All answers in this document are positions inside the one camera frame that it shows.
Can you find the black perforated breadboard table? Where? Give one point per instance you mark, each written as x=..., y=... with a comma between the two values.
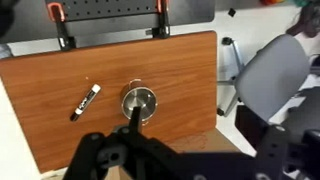
x=110, y=8

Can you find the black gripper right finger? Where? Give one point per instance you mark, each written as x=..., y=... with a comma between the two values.
x=275, y=153

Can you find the black white Expo marker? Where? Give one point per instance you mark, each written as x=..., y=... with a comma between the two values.
x=85, y=102

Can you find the brown cardboard sheet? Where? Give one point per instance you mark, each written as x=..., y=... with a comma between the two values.
x=213, y=141

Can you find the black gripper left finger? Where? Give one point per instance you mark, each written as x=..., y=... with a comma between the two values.
x=100, y=153

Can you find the black orange bar clamp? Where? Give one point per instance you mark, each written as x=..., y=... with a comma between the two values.
x=163, y=23
x=61, y=30

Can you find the small steel pot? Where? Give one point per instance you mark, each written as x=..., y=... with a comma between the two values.
x=144, y=96

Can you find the grey office chair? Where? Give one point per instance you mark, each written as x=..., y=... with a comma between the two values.
x=270, y=76

